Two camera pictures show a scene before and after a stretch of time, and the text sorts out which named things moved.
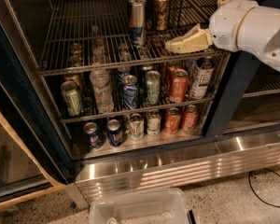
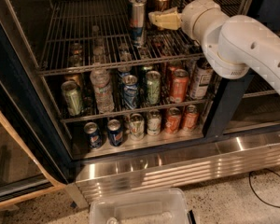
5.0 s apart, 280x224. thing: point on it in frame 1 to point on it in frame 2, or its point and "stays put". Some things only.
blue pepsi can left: [94, 136] stays put
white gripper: [226, 24] to [190, 18]
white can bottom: [154, 122] stays put
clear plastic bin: [150, 205] stays put
